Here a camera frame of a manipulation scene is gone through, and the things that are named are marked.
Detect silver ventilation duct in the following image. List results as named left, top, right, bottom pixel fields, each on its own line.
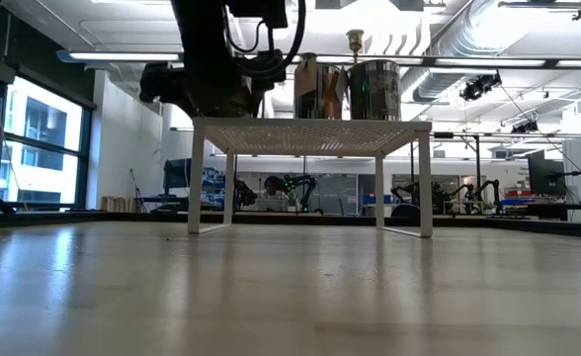
left=401, top=0, right=502, bottom=103

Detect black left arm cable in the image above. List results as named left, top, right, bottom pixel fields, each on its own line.
left=220, top=0, right=307, bottom=78

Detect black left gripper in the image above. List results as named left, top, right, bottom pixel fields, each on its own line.
left=138, top=48, right=289, bottom=107

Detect large window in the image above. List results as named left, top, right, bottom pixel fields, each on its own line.
left=0, top=68, right=97, bottom=212

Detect black post frame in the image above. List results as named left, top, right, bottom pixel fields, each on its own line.
left=432, top=131, right=553, bottom=199

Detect person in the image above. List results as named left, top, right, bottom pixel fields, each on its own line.
left=262, top=175, right=292, bottom=214

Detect silver ribbed tin candle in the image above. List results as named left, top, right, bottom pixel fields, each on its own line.
left=293, top=52, right=346, bottom=121

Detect white perforated metal shelf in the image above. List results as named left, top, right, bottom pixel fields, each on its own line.
left=187, top=117, right=435, bottom=239

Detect gold candlestick holder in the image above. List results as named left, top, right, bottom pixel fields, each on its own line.
left=345, top=28, right=366, bottom=63

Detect wooden boxes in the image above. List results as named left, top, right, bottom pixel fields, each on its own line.
left=100, top=196, right=139, bottom=214

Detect black computer monitor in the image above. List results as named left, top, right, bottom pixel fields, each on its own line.
left=526, top=150, right=569, bottom=199
left=163, top=157, right=194, bottom=192

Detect long ceiling light bar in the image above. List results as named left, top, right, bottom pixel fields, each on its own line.
left=55, top=47, right=581, bottom=70

